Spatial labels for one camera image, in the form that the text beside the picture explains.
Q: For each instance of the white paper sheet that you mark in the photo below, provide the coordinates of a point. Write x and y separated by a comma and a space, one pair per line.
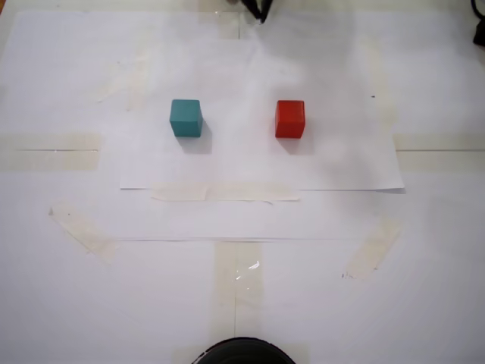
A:
242, 159

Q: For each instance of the black round camera base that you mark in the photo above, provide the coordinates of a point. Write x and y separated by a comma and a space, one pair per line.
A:
244, 352

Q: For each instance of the teal blue cube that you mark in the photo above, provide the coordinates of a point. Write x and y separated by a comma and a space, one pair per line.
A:
185, 119

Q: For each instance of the glossy beige tape strip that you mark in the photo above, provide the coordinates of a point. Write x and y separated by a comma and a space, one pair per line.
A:
238, 284

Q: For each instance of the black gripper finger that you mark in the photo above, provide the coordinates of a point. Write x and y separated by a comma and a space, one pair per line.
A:
254, 8
267, 9

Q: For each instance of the red cube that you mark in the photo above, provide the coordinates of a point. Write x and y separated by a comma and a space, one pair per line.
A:
290, 119

